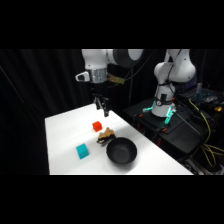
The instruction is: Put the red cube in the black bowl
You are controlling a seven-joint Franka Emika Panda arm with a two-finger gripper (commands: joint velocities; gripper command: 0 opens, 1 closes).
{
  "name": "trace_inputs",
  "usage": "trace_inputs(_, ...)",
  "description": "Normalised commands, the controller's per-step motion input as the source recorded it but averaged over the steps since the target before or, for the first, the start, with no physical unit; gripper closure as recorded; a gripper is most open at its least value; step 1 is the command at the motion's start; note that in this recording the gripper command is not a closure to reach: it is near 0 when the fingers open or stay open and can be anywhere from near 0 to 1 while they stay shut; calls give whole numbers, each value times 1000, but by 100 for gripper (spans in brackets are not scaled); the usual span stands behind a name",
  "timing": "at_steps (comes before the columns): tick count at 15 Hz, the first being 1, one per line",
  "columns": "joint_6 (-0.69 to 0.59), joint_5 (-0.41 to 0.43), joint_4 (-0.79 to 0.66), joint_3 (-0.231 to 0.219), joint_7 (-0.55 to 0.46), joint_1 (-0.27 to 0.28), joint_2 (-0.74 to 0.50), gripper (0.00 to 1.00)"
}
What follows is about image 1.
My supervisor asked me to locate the brown toy animal figure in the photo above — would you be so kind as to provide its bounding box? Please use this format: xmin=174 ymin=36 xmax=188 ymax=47
xmin=96 ymin=126 xmax=117 ymax=145

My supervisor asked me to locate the red cube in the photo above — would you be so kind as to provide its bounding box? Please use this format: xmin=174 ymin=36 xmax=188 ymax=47
xmin=92 ymin=121 xmax=103 ymax=133

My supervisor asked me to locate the teal cube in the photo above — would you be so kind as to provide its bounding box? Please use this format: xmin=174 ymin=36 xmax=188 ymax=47
xmin=75 ymin=143 xmax=90 ymax=160

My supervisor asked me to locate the black curtain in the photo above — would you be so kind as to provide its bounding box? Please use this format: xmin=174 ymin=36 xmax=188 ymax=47
xmin=0 ymin=49 xmax=224 ymax=176

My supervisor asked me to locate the black bowl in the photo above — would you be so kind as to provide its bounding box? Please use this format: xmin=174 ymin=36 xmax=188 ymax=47
xmin=105 ymin=136 xmax=138 ymax=166

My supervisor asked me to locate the black robot stand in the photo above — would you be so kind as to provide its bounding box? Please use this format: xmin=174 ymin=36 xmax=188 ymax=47
xmin=123 ymin=97 xmax=224 ymax=176

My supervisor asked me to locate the yellow cable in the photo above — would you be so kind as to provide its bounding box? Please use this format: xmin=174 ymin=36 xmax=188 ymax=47
xmin=188 ymin=98 xmax=224 ymax=168

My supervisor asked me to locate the electronics box with lights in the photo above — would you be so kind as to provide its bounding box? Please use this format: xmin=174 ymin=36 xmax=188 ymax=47
xmin=181 ymin=82 xmax=224 ymax=113

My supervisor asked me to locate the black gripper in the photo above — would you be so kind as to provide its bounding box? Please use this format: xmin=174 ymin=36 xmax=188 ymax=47
xmin=90 ymin=81 xmax=110 ymax=118

